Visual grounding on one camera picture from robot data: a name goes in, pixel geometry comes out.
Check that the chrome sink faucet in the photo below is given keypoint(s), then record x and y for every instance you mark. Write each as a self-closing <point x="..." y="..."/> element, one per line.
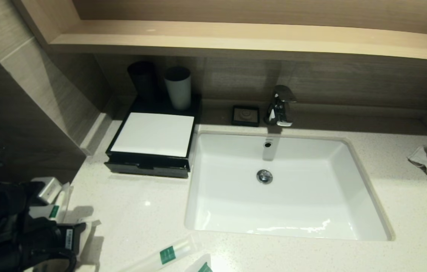
<point x="280" y="107"/>

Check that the white ceramic sink basin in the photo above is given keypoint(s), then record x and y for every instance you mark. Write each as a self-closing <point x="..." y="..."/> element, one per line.
<point x="293" y="211"/>

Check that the black plastic cup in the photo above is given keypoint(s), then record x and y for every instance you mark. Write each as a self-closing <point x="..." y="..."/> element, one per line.
<point x="143" y="83"/>

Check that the chrome sink drain stopper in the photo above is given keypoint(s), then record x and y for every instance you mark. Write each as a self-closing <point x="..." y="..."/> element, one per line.
<point x="264" y="176"/>

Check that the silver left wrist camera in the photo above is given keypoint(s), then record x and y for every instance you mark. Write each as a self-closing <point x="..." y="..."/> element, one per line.
<point x="49" y="189"/>

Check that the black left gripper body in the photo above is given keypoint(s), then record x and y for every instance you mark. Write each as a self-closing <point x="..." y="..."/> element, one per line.
<point x="47" y="241"/>

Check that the black square soap dish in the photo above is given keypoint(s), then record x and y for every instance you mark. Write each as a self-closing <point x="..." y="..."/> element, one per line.
<point x="245" y="115"/>

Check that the wooden wall shelf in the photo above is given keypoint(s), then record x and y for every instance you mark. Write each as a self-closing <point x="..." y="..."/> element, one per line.
<point x="236" y="37"/>

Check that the small packet green corner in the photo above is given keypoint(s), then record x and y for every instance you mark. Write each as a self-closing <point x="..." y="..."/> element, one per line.
<point x="200" y="266"/>

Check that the black glossy box drawer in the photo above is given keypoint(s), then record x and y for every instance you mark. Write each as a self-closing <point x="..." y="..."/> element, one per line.
<point x="149" y="170"/>

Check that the long slim toothbrush packet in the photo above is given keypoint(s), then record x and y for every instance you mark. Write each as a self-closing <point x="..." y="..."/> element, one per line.
<point x="63" y="200"/>

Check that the black amenity drawer box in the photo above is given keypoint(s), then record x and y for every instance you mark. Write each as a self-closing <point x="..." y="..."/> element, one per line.
<point x="149" y="107"/>

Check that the light grey plastic cup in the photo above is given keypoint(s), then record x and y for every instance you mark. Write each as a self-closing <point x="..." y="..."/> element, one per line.
<point x="178" y="92"/>

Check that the wide toothbrush packet green label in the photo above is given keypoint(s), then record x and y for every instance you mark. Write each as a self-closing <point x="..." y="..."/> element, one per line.
<point x="164" y="255"/>

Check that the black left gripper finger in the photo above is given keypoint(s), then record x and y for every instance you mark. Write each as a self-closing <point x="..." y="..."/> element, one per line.
<point x="81" y="227"/>
<point x="77" y="249"/>

